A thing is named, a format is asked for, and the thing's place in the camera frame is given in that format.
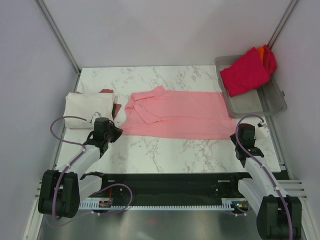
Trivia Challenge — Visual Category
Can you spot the pink t shirt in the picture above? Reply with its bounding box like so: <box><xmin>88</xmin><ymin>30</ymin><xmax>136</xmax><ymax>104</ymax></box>
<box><xmin>121</xmin><ymin>86</ymin><xmax>236</xmax><ymax>140</ymax></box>

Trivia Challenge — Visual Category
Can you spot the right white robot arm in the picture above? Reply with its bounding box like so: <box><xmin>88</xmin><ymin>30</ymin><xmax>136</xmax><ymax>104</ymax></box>
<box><xmin>229</xmin><ymin>123</ymin><xmax>302</xmax><ymax>240</ymax></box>

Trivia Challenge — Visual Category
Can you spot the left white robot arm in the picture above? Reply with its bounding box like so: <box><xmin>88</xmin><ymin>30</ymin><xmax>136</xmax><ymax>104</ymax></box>
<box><xmin>37</xmin><ymin>117</ymin><xmax>123</xmax><ymax>221</ymax></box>

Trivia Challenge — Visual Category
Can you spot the folded green t shirt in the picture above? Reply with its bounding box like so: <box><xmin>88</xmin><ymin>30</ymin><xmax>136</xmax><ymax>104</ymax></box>
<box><xmin>112</xmin><ymin>103</ymin><xmax>118</xmax><ymax>119</ymax></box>

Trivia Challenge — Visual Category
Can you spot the folded cream t shirt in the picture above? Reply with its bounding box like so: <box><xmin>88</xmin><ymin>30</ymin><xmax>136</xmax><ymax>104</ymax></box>
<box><xmin>63</xmin><ymin>92</ymin><xmax>115</xmax><ymax>129</ymax></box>

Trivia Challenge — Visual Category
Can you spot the grey plastic tray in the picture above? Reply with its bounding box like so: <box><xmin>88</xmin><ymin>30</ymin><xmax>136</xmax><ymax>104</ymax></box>
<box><xmin>214</xmin><ymin>55</ymin><xmax>287</xmax><ymax>119</ymax></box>

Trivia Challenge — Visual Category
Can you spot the folded dark red t shirt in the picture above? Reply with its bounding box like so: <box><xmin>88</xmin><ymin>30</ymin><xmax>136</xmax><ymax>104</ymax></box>
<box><xmin>75</xmin><ymin>89</ymin><xmax>122</xmax><ymax>120</ymax></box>

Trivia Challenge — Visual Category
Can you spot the crimson t shirt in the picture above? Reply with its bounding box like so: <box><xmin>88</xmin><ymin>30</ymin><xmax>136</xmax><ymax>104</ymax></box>
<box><xmin>220</xmin><ymin>47</ymin><xmax>270</xmax><ymax>97</ymax></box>

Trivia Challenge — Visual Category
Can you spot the orange t shirt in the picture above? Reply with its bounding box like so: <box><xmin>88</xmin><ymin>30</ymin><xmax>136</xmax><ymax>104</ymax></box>
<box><xmin>257</xmin><ymin>46</ymin><xmax>265</xmax><ymax>61</ymax></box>

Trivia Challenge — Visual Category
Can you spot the left aluminium corner profile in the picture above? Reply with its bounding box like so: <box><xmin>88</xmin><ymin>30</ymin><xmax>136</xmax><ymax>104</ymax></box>
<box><xmin>33</xmin><ymin>0</ymin><xmax>81</xmax><ymax>75</ymax></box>

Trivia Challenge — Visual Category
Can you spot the aluminium corner profile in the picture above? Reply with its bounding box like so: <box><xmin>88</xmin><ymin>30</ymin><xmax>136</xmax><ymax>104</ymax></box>
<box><xmin>33</xmin><ymin>0</ymin><xmax>81</xmax><ymax>75</ymax></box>
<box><xmin>267</xmin><ymin>0</ymin><xmax>300</xmax><ymax>50</ymax></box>

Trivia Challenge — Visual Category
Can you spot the right aluminium corner profile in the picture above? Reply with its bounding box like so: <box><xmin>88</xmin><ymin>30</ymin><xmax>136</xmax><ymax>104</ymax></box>
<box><xmin>267</xmin><ymin>0</ymin><xmax>300</xmax><ymax>50</ymax></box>

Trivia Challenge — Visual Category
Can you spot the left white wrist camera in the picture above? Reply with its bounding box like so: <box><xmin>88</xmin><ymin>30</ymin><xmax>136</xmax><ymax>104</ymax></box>
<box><xmin>91</xmin><ymin>111</ymin><xmax>102</xmax><ymax>123</ymax></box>

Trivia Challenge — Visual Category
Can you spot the white slotted cable duct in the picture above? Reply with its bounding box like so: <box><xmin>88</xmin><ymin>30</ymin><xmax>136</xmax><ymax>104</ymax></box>
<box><xmin>76</xmin><ymin>196</ymin><xmax>249</xmax><ymax>211</ymax></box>

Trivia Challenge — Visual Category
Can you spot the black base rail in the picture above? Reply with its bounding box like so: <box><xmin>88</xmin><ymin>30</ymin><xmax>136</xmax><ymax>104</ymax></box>
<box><xmin>85</xmin><ymin>172</ymin><xmax>250</xmax><ymax>200</ymax></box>

